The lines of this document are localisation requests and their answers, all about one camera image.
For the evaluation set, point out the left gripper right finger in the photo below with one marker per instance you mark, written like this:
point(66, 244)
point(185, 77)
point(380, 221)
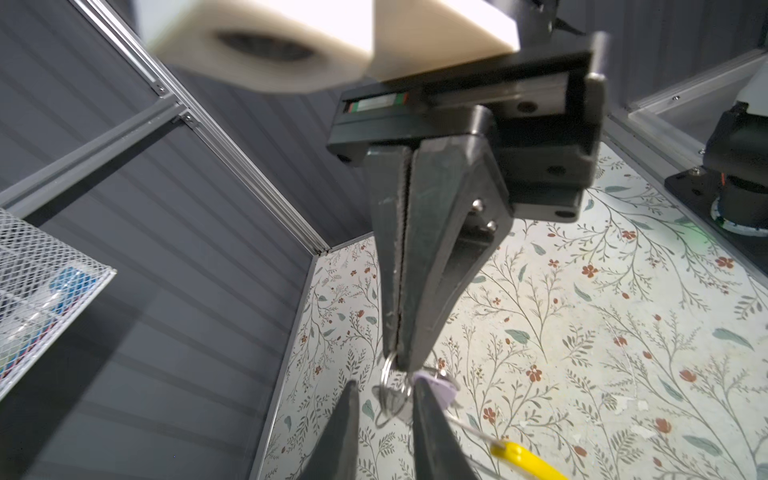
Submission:
point(437, 454)

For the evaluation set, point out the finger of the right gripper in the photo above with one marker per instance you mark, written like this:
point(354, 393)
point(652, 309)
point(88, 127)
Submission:
point(386, 170)
point(457, 215)

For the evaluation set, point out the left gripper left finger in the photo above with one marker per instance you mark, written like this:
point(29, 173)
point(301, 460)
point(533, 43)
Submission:
point(336, 452)

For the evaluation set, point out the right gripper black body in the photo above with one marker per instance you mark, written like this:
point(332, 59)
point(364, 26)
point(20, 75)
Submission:
point(541, 109)

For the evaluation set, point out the brass key purple tag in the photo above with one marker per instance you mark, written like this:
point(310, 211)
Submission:
point(442, 385)

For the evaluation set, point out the aluminium mounting rail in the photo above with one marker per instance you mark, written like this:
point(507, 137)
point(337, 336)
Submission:
point(716, 120)

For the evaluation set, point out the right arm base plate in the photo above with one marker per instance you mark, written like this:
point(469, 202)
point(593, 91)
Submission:
point(733, 210)

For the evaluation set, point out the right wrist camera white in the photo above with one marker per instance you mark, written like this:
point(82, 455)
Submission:
point(307, 46)

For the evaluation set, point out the white wire mesh basket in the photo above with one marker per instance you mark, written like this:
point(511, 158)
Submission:
point(45, 285)

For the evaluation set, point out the aluminium frame crossbar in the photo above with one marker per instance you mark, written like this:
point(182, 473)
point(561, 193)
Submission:
point(33, 192)

